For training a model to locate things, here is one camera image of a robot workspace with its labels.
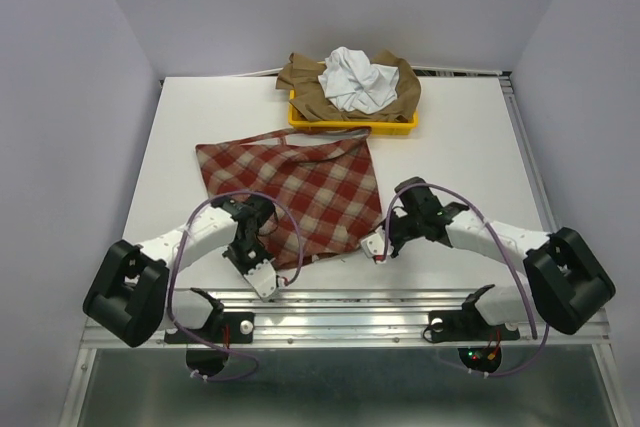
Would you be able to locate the red plaid skirt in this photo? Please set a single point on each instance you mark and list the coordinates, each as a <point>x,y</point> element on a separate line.
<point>325,184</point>

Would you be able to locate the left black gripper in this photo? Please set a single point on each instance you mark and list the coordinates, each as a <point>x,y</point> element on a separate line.
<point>244,268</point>

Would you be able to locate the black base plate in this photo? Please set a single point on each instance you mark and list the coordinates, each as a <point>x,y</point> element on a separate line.
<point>229,328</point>
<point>445,326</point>

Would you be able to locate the white skirt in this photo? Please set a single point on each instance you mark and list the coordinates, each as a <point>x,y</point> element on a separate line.
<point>352,83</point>

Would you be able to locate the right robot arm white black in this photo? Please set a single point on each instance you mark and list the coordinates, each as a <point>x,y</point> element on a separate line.
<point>556,276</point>

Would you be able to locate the brown skirt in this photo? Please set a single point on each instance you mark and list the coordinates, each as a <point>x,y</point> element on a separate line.
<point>301,75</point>

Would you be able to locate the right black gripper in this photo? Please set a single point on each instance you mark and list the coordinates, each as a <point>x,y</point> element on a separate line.
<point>396,246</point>

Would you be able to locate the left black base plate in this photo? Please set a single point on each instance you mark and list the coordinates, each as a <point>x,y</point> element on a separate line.
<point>229,328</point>

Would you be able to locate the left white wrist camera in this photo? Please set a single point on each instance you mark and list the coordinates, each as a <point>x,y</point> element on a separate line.
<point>263,279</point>

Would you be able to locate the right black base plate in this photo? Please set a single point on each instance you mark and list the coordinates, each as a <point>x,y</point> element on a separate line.
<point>445,326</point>

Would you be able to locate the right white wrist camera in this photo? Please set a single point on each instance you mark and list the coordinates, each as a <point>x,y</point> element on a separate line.
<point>376,246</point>

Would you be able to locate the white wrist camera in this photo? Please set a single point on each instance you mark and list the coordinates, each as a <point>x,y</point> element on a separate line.
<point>263,279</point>
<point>376,246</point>

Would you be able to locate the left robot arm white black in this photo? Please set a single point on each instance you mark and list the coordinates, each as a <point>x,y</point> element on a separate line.
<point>130,296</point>

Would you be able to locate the aluminium frame rail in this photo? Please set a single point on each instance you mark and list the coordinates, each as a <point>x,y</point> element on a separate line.
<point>349,318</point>

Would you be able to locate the yellow plastic tray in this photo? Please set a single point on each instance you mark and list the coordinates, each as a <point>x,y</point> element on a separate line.
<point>296,121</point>

